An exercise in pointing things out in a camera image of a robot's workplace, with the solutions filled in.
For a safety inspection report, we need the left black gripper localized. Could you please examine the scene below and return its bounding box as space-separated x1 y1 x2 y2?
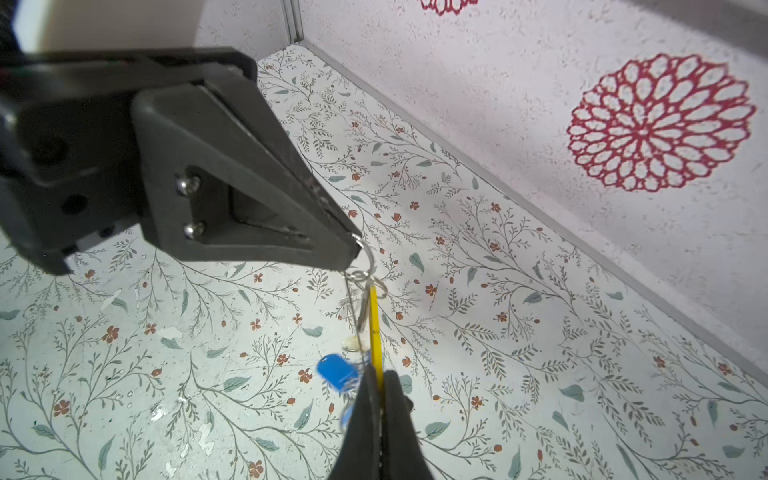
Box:
1 47 361 276

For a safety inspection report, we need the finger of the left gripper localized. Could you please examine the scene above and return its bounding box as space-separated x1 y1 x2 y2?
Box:
204 74 362 240

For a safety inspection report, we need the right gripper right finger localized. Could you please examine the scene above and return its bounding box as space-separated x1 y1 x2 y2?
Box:
380 371 433 480

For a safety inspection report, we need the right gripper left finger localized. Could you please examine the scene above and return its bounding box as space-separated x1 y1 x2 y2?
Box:
328 366 381 480

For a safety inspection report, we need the blue key tag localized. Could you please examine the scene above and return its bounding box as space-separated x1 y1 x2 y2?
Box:
316 354 360 393
339 403 354 432

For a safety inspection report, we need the yellow key tag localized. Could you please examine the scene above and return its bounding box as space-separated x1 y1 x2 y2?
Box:
368 284 384 394

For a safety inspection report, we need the small metal split ring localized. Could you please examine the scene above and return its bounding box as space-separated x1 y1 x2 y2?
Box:
344 232 388 298

